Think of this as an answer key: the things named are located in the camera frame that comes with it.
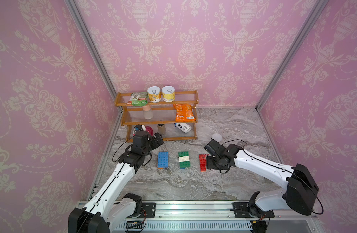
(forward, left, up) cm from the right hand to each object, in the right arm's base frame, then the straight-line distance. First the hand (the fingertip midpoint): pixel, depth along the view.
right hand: (211, 165), depth 82 cm
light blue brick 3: (+4, +28, -4) cm, 29 cm away
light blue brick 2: (+7, +28, -3) cm, 29 cm away
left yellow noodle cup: (+32, +30, +27) cm, 52 cm away
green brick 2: (+3, +15, -5) cm, 16 cm away
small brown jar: (+27, +29, +2) cm, 40 cm away
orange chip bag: (+31, +13, +11) cm, 36 cm away
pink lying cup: (+28, +38, 0) cm, 47 cm away
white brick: (+7, +15, -4) cm, 17 cm away
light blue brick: (+9, +28, -3) cm, 29 cm away
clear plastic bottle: (+31, +37, +12) cm, 50 cm away
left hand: (+13, +30, +11) cm, 34 cm away
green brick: (+10, +15, -4) cm, 18 cm away
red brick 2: (+2, +4, -6) cm, 7 cm away
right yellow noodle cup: (+32, +22, +27) cm, 47 cm away
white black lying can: (+28, +14, 0) cm, 31 cm away
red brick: (+5, +4, -5) cm, 8 cm away
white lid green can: (+19, -7, -1) cm, 20 cm away
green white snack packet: (+30, +39, +26) cm, 56 cm away
